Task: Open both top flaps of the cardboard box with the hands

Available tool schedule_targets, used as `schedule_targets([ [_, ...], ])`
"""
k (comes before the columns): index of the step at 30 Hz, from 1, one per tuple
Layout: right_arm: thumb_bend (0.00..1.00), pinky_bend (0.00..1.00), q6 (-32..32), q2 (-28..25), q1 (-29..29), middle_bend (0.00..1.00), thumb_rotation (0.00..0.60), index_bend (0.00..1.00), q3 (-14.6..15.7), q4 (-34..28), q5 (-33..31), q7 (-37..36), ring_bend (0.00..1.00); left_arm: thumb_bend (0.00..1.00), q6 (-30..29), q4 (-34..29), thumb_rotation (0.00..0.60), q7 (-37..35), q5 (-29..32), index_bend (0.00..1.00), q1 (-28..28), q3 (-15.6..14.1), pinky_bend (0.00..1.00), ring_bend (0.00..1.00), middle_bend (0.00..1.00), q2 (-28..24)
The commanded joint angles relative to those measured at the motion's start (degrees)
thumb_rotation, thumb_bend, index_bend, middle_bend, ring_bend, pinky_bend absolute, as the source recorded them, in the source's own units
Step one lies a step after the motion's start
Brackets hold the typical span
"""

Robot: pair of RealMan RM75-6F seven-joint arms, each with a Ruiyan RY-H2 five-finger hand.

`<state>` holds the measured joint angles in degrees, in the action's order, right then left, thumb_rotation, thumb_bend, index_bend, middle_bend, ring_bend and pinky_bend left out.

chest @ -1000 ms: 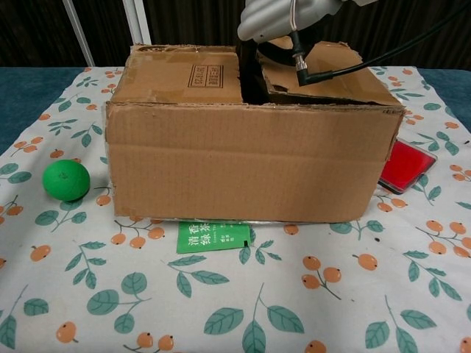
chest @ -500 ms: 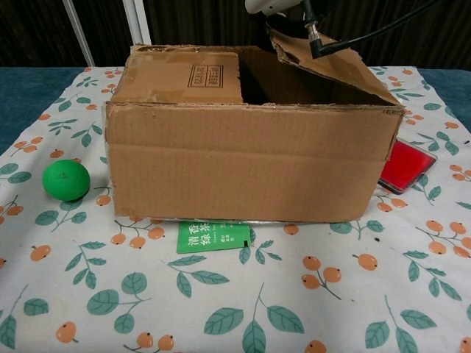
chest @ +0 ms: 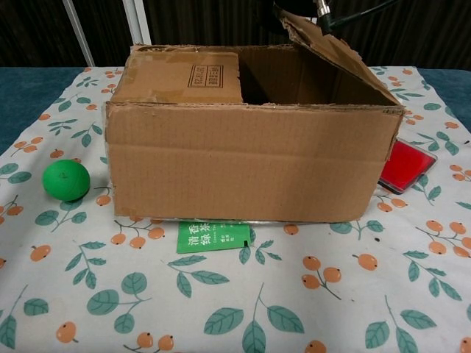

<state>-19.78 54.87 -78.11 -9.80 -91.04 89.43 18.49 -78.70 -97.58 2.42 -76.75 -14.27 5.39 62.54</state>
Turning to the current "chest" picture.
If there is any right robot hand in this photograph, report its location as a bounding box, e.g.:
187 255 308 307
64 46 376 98
272 0 324 18

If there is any brown cardboard box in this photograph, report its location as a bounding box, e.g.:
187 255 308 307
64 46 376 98
105 7 406 224

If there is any red ink pad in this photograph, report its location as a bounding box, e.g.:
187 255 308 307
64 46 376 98
378 138 439 195

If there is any green tea sachet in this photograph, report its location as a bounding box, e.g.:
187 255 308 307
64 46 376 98
175 220 252 254

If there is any green ball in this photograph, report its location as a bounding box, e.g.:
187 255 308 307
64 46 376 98
41 158 91 202

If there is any leaf and fruit print tablecloth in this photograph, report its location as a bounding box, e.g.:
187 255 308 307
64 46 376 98
0 65 471 353

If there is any white frame bar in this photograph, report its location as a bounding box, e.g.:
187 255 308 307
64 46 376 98
68 0 93 67
122 0 152 46

